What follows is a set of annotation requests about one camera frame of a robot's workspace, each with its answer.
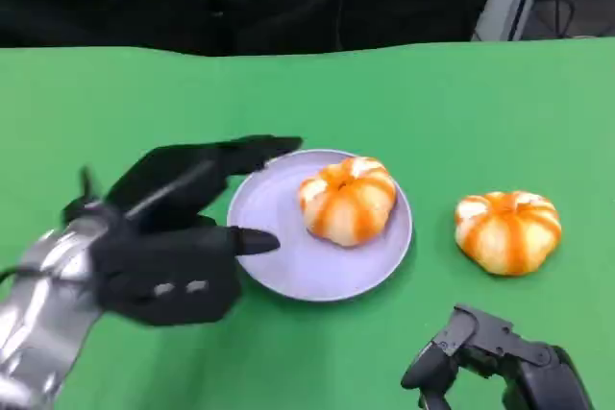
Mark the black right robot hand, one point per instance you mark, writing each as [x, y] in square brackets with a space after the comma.
[543, 381]

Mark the orange and white bread roll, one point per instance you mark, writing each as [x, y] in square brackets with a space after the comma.
[346, 208]
[504, 237]

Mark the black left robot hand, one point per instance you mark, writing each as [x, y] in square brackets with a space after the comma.
[173, 179]

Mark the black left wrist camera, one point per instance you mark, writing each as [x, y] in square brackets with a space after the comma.
[144, 295]

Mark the lilac plate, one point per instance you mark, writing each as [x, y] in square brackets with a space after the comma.
[327, 271]

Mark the green table cloth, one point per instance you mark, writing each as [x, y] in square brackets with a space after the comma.
[432, 117]

